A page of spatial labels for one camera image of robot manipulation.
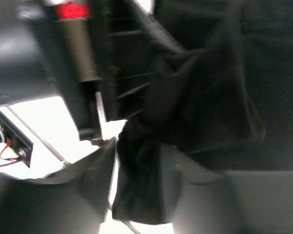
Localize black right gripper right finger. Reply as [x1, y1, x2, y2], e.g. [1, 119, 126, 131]
[159, 145, 293, 234]

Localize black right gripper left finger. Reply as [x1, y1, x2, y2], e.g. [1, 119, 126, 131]
[0, 138, 116, 234]

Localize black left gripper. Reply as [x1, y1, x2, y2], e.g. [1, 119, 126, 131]
[0, 0, 123, 142]

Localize black skirt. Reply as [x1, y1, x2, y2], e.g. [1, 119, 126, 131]
[112, 0, 293, 224]

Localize aluminium table edge rail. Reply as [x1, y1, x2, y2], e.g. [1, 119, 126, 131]
[6, 107, 70, 167]

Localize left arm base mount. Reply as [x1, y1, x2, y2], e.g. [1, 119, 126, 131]
[0, 111, 34, 168]

